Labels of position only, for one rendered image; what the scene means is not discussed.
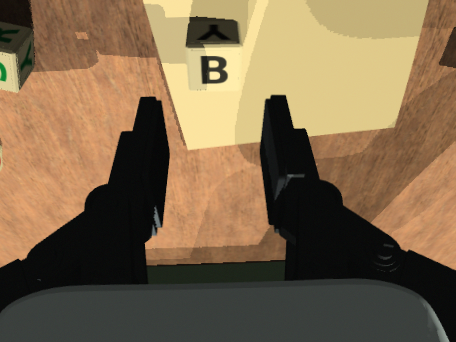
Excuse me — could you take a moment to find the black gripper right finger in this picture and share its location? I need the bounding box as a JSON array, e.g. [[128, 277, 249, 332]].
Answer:
[[260, 95, 456, 342]]

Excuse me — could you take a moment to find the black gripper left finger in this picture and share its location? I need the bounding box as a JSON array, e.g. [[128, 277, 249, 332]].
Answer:
[[0, 96, 170, 313]]

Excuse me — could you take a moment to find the beige flat mat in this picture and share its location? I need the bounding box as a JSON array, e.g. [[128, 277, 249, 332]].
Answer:
[[143, 0, 429, 150]]

